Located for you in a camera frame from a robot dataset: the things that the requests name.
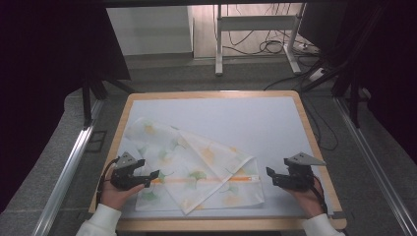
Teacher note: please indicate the black floor frame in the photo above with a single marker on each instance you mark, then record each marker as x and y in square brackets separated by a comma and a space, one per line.
[88, 146]

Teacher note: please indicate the aluminium rail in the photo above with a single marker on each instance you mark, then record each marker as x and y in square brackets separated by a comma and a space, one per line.
[373, 157]
[65, 170]

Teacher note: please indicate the black curtain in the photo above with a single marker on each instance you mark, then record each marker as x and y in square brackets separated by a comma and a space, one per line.
[39, 82]
[396, 65]

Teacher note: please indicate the white table mat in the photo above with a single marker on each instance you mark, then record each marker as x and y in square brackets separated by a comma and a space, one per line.
[236, 124]

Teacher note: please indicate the leaf-print fabric bag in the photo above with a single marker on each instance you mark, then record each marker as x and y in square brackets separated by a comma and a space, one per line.
[196, 157]

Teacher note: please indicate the white power strip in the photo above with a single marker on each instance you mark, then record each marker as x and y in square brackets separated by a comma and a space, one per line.
[316, 74]

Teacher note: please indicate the white metal stand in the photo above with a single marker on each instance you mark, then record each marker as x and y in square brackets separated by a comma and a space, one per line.
[255, 23]

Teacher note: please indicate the wooden table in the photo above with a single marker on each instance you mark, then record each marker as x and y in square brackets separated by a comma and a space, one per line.
[213, 94]

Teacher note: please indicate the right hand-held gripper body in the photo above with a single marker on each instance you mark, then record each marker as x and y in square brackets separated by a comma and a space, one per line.
[298, 178]

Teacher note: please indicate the person's right hand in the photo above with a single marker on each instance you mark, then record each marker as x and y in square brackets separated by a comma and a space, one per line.
[309, 201]

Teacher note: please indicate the white board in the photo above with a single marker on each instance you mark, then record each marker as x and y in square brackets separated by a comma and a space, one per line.
[147, 29]

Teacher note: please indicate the person's left hand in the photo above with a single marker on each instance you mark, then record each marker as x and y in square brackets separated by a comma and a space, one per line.
[114, 198]

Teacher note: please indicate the black metal stand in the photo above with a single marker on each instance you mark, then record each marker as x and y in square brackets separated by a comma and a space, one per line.
[87, 105]
[354, 98]

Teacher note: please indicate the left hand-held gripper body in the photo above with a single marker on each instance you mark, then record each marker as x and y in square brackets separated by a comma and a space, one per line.
[124, 178]

